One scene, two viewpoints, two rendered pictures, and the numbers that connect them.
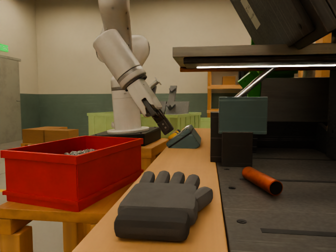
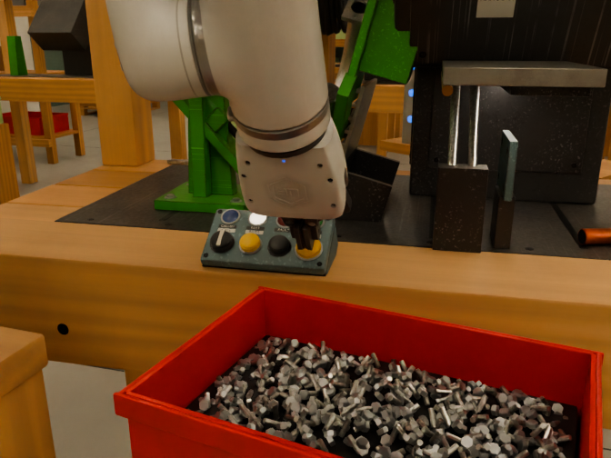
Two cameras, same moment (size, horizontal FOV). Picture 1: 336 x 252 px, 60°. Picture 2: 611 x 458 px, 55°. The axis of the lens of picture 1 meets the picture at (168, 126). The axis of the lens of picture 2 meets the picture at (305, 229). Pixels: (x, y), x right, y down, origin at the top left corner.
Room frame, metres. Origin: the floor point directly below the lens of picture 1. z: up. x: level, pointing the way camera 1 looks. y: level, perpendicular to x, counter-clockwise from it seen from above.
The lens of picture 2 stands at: (0.79, 0.62, 1.16)
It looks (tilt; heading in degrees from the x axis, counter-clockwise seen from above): 18 degrees down; 274
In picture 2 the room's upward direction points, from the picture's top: straight up
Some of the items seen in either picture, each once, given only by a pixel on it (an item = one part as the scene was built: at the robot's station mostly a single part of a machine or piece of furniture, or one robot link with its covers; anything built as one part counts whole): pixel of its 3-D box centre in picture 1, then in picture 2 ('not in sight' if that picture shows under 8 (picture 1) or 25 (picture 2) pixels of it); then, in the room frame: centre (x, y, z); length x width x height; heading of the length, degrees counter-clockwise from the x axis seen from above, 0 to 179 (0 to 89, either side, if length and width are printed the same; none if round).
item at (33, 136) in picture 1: (56, 138); not in sight; (6.36, 2.45, 0.22); 1.20 x 0.81 x 0.44; 74
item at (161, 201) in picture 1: (170, 196); not in sight; (0.36, 0.00, 0.91); 0.20 x 0.11 x 0.03; 173
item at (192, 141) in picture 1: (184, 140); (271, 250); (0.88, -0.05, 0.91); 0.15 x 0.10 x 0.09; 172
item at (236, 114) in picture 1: (242, 131); (504, 188); (0.59, -0.15, 0.97); 0.10 x 0.02 x 0.14; 82
